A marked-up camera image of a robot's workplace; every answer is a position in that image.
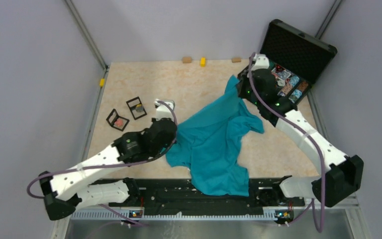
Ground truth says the teal t-shirt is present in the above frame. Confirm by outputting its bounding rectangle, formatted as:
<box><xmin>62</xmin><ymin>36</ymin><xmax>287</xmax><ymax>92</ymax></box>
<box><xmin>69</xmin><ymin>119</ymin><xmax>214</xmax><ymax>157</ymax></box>
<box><xmin>166</xmin><ymin>76</ymin><xmax>264</xmax><ymax>197</ymax></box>

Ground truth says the yellow block at back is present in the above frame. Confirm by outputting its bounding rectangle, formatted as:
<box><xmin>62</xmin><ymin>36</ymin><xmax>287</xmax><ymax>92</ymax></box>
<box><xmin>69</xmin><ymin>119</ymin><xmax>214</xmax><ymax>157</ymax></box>
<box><xmin>199</xmin><ymin>57</ymin><xmax>206</xmax><ymax>67</ymax></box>

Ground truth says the right tan wooden block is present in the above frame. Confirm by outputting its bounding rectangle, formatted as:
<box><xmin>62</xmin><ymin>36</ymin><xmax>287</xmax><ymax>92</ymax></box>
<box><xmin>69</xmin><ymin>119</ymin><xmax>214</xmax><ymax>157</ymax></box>
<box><xmin>231</xmin><ymin>57</ymin><xmax>242</xmax><ymax>63</ymax></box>

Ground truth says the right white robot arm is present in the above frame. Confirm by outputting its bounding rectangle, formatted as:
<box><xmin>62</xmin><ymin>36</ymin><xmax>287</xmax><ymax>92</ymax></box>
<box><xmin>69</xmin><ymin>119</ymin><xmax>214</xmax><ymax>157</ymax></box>
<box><xmin>236</xmin><ymin>53</ymin><xmax>364</xmax><ymax>208</ymax></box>

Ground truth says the yellow block at left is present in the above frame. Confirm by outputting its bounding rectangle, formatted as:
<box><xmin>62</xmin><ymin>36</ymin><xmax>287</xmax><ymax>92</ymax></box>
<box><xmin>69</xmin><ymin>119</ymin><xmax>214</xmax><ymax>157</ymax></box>
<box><xmin>99</xmin><ymin>78</ymin><xmax>105</xmax><ymax>88</ymax></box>

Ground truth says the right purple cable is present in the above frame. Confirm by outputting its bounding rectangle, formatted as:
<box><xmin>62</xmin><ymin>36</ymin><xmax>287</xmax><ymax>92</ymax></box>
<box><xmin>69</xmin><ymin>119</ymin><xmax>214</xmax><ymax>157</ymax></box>
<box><xmin>247</xmin><ymin>52</ymin><xmax>327</xmax><ymax>233</ymax></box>

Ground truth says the tan wooden block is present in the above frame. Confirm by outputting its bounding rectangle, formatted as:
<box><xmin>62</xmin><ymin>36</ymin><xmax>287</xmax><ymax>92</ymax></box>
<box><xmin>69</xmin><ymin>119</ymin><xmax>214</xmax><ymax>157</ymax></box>
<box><xmin>231</xmin><ymin>57</ymin><xmax>242</xmax><ymax>63</ymax></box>
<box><xmin>182</xmin><ymin>56</ymin><xmax>192</xmax><ymax>64</ymax></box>

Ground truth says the left tan wooden block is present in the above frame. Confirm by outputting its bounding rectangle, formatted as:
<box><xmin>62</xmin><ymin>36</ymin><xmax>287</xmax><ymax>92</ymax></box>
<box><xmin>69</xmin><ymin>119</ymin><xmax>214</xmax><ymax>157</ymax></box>
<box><xmin>182</xmin><ymin>56</ymin><xmax>192</xmax><ymax>64</ymax></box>

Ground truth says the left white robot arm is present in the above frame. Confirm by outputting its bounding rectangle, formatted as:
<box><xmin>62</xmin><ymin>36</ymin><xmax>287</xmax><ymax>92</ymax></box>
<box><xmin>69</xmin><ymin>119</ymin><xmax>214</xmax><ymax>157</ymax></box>
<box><xmin>38</xmin><ymin>99</ymin><xmax>178</xmax><ymax>221</ymax></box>

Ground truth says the yellow block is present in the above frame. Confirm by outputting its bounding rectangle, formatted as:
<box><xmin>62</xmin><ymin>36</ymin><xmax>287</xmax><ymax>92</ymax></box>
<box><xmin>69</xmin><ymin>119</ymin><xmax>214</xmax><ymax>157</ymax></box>
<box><xmin>99</xmin><ymin>78</ymin><xmax>105</xmax><ymax>88</ymax></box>
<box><xmin>199</xmin><ymin>57</ymin><xmax>206</xmax><ymax>67</ymax></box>

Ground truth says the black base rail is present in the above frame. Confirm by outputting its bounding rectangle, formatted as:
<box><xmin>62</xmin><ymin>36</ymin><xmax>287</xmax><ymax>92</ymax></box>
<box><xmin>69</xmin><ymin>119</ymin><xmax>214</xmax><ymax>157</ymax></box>
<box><xmin>108</xmin><ymin>178</ymin><xmax>306</xmax><ymax>218</ymax></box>

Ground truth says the purple cable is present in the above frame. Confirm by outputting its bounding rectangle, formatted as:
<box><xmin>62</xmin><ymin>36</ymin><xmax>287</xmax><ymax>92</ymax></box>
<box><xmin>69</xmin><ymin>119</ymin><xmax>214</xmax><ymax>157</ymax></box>
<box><xmin>247</xmin><ymin>52</ymin><xmax>327</xmax><ymax>233</ymax></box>
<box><xmin>26</xmin><ymin>100</ymin><xmax>179</xmax><ymax>228</ymax></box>

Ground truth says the black box with grey brooch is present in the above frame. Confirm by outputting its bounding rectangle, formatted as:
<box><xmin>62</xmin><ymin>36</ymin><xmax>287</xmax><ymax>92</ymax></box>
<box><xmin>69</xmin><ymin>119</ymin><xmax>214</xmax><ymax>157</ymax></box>
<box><xmin>126</xmin><ymin>97</ymin><xmax>147</xmax><ymax>120</ymax></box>

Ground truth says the black box with pink brooch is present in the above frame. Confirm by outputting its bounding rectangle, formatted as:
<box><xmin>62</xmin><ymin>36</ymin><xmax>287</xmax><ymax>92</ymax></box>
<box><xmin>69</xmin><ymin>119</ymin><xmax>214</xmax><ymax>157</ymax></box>
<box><xmin>106</xmin><ymin>109</ymin><xmax>130</xmax><ymax>131</ymax></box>

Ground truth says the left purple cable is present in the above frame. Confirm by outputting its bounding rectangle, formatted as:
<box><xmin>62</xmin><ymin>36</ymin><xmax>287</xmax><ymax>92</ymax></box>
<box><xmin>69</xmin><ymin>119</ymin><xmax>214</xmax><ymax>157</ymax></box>
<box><xmin>26</xmin><ymin>100</ymin><xmax>179</xmax><ymax>228</ymax></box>

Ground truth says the black carrying case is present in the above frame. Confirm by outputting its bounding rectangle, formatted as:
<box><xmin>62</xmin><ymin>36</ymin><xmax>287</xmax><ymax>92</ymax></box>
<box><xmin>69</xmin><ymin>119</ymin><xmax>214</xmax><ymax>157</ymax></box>
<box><xmin>251</xmin><ymin>19</ymin><xmax>337</xmax><ymax>109</ymax></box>

